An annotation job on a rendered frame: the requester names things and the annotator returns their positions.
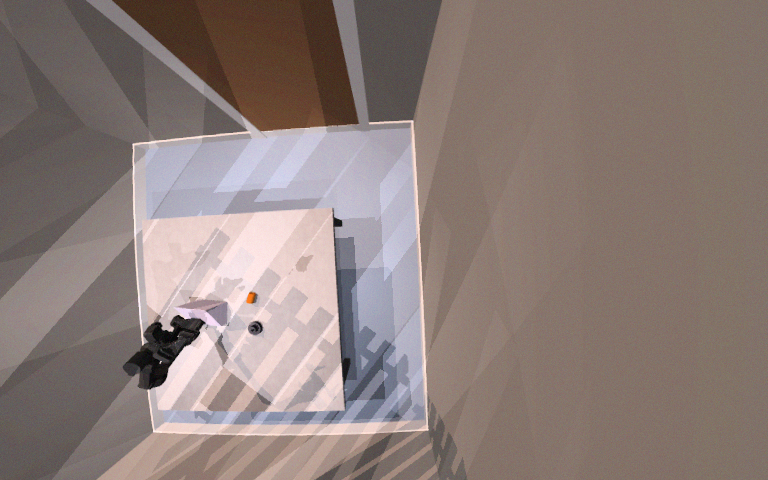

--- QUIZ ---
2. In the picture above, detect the dark grey round pedestal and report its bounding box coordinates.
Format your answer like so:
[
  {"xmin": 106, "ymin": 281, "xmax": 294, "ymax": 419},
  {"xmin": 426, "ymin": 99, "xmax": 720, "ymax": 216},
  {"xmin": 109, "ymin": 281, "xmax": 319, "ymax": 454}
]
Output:
[{"xmin": 248, "ymin": 321, "xmax": 262, "ymax": 336}]

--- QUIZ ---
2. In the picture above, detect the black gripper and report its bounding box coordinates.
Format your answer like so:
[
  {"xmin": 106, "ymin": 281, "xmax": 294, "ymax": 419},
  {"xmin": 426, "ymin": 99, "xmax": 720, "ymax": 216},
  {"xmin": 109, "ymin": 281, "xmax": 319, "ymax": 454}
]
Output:
[{"xmin": 150, "ymin": 315, "xmax": 195, "ymax": 362}]

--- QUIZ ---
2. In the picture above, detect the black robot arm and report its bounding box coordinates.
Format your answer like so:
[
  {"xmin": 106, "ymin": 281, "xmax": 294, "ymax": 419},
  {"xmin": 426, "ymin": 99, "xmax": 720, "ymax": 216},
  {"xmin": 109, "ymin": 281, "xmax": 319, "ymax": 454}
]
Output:
[{"xmin": 123, "ymin": 318, "xmax": 206, "ymax": 390}]

